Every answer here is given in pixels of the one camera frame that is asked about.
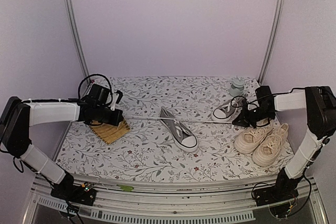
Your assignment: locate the grey sneaker near bottle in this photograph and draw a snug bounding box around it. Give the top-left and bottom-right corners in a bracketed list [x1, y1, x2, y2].
[211, 95, 246, 123]

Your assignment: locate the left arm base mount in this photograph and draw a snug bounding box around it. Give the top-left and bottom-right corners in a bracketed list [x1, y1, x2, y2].
[50, 179, 97, 206]

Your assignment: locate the right aluminium frame post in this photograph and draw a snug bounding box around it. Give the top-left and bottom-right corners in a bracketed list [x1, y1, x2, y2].
[257, 0, 285, 84]

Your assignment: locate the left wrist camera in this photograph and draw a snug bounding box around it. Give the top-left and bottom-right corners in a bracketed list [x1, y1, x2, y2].
[109, 90, 123, 111]

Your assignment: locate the aluminium front rail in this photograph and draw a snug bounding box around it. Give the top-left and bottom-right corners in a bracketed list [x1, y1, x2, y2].
[23, 175, 331, 223]

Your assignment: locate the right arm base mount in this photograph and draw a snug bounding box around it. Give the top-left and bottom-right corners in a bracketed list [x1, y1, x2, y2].
[251, 179, 299, 206]

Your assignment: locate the left aluminium frame post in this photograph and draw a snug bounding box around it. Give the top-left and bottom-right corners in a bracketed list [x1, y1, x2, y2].
[64, 0, 90, 77]

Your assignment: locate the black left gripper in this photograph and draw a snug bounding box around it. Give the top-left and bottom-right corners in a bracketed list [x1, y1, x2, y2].
[94, 105, 123, 126]

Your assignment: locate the black right camera cable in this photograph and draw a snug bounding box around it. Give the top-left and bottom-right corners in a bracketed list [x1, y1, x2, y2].
[230, 91, 292, 111]

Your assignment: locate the grey sneaker with white laces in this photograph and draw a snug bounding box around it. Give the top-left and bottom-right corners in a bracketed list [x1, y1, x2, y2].
[125, 106, 234, 153]

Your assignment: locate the aluminium frame post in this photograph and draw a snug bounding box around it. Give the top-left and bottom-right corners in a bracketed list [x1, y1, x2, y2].
[64, 0, 90, 77]
[257, 0, 285, 84]

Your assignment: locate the beige sneaker outer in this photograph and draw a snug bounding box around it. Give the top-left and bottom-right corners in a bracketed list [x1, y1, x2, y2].
[252, 123, 289, 167]

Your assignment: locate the floral patterned table mat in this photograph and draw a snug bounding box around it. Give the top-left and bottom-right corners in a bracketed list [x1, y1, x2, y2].
[56, 77, 293, 183]

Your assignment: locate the green tape piece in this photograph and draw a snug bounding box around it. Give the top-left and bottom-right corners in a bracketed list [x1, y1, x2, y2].
[118, 185, 134, 192]

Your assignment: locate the black left camera cable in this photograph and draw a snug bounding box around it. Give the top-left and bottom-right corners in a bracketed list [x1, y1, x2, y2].
[78, 73, 112, 101]

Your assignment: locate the beige sneaker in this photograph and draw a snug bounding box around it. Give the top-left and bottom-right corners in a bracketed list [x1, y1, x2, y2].
[252, 123, 289, 167]
[234, 119, 274, 154]

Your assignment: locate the yellow bamboo fan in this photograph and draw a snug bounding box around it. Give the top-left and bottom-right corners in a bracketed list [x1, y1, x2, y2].
[89, 120, 131, 145]

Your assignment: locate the black camera cable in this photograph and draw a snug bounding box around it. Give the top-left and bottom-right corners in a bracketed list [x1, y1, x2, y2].
[230, 91, 292, 111]
[78, 73, 112, 101]

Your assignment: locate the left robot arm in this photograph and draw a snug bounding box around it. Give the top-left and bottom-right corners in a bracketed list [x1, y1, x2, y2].
[1, 84, 123, 200]

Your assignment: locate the beige sneaker inner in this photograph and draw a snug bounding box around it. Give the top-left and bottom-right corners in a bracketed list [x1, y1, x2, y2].
[234, 119, 274, 154]

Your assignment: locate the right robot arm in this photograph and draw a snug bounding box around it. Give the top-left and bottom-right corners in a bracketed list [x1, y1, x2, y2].
[232, 86, 335, 179]

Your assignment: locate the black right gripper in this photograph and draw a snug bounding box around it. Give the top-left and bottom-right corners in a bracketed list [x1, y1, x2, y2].
[233, 105, 275, 128]

